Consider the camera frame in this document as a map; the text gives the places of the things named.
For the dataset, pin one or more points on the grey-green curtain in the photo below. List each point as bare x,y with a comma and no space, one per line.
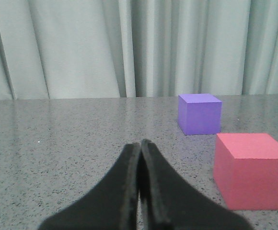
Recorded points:
126,48

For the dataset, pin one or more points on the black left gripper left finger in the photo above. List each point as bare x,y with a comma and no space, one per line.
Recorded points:
110,205

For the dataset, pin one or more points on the pink foam cube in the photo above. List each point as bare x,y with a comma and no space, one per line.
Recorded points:
246,170

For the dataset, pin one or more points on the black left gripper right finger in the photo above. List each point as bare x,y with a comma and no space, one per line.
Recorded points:
168,202

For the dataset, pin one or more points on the purple foam cube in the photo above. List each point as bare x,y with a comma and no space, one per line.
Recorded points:
199,114

